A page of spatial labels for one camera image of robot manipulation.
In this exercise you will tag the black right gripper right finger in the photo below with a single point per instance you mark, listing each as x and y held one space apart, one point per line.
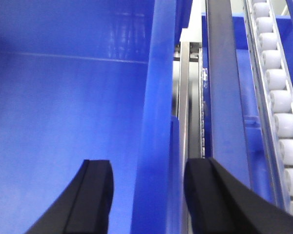
218 203

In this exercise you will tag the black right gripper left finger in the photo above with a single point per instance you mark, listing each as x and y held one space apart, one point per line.
84 206

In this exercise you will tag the blue plastic bin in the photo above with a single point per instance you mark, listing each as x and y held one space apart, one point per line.
87 79

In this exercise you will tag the white roller conveyor track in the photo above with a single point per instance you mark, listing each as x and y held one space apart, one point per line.
274 94

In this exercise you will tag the dark metal divider rail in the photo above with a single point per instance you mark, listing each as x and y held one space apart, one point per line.
228 138

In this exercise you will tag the stainless steel shelf rail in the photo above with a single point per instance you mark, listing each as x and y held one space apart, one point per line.
188 106

